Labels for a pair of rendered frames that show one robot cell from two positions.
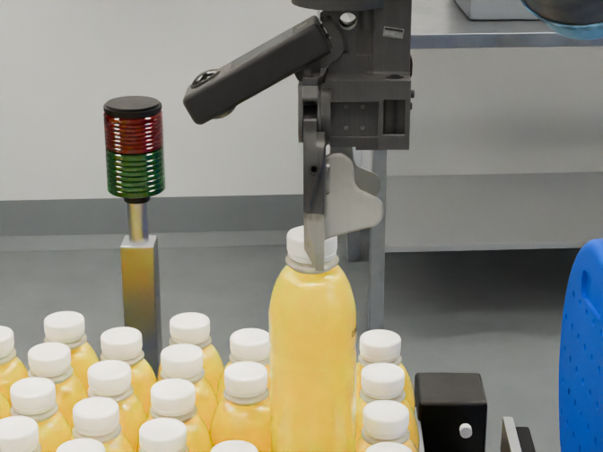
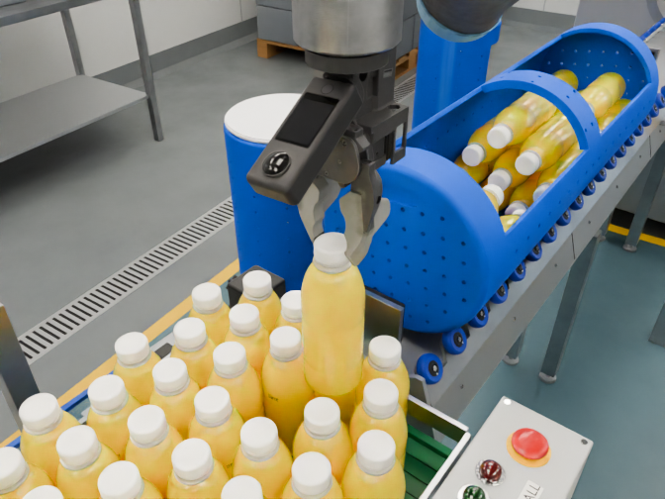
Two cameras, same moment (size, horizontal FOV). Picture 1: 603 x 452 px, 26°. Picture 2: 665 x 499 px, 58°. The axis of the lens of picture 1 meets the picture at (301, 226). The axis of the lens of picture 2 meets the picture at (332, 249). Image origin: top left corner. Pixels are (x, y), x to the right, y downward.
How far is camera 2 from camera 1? 0.76 m
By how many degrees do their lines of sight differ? 49
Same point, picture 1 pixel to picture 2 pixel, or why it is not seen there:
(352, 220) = (378, 221)
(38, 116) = not seen: outside the picture
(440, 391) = not seen: hidden behind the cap
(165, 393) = (214, 405)
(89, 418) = (202, 465)
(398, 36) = (390, 74)
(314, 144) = (376, 180)
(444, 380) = not seen: hidden behind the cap
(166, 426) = (257, 428)
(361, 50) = (367, 94)
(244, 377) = (237, 357)
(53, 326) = (41, 418)
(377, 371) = (293, 301)
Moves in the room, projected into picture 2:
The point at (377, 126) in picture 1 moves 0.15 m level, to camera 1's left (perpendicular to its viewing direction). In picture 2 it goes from (383, 148) to (280, 218)
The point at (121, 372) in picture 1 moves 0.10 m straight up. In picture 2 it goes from (159, 414) to (142, 348)
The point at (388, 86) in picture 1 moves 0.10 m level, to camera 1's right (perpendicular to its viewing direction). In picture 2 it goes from (399, 116) to (450, 83)
